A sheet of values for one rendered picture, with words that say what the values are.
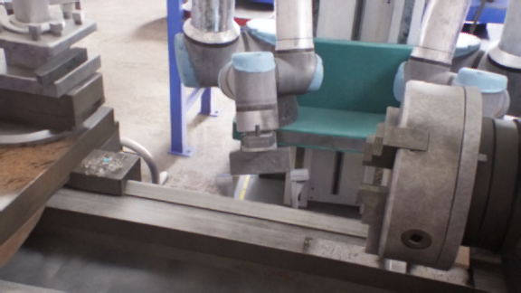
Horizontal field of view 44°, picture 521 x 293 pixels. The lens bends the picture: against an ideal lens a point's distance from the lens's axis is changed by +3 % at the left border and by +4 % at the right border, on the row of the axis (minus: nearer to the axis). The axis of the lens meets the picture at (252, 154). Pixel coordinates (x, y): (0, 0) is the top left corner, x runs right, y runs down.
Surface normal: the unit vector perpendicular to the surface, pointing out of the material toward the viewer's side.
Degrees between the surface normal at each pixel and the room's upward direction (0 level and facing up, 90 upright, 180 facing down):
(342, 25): 90
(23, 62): 90
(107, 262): 7
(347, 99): 90
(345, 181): 90
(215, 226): 0
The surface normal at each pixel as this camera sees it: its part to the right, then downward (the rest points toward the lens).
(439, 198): -0.22, 0.20
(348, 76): -0.15, 0.48
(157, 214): 0.04, -0.87
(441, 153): -0.15, -0.23
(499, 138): -0.04, -0.65
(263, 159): -0.01, 0.11
